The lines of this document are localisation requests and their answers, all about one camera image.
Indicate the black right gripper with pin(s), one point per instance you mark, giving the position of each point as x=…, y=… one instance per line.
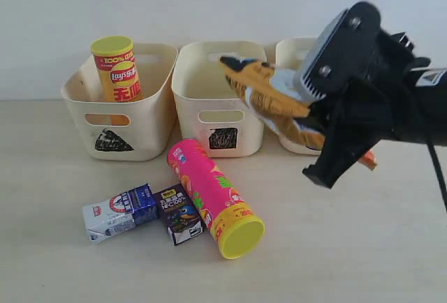
x=376, y=87

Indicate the orange instant noodle bag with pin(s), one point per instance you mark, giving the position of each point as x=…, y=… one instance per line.
x=250, y=80

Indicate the yellow Lay's chips can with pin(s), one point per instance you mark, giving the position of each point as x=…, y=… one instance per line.
x=115, y=62

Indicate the cream bin circle mark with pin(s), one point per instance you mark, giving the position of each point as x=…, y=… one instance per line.
x=290, y=51

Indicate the cream bin square mark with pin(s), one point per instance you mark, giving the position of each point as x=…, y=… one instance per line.
x=208, y=109

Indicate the pink Lay's chips can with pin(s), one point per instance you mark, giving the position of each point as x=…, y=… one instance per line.
x=231, y=222

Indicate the purple juice carton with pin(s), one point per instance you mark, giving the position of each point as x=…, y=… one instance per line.
x=178, y=214

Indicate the cream bin triangle mark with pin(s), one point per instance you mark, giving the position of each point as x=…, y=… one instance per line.
x=137, y=131

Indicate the blue white milk carton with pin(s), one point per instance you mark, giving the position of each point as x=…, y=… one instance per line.
x=120, y=213

